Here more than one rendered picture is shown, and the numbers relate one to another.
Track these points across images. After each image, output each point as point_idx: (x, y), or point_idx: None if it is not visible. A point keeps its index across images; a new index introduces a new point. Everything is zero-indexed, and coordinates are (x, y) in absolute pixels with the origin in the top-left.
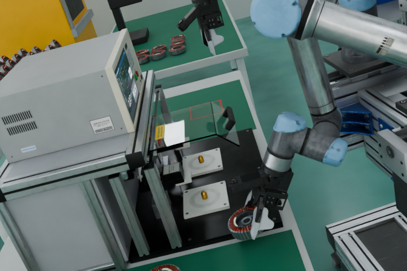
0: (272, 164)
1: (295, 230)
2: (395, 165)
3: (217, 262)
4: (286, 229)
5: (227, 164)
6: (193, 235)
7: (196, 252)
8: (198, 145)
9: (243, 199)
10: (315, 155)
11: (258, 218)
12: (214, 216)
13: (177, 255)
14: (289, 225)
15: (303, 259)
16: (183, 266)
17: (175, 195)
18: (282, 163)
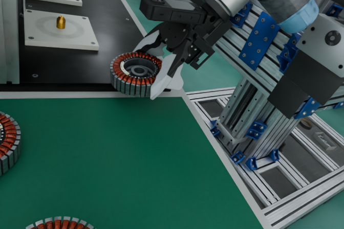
0: None
1: (186, 99)
2: (330, 54)
3: (83, 121)
4: (174, 95)
5: (86, 3)
6: (41, 70)
7: (44, 98)
8: None
9: (115, 46)
10: (288, 5)
11: (174, 70)
12: (76, 54)
13: (5, 96)
14: (176, 91)
15: (208, 138)
16: (19, 117)
17: None
18: (241, 0)
